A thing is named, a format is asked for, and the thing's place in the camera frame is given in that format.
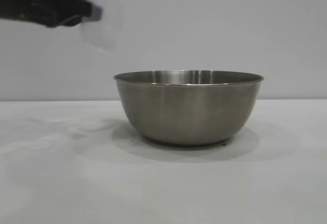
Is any stainless steel mixing bowl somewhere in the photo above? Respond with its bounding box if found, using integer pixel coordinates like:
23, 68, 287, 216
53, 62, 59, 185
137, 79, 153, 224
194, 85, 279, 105
113, 69, 265, 147

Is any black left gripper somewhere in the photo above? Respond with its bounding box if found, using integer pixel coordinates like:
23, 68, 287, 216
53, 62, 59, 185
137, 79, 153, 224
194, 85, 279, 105
0, 0, 103, 28

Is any translucent plastic measuring cup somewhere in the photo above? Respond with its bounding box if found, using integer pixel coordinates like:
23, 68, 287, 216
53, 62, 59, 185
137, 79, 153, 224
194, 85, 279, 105
80, 0, 125, 54

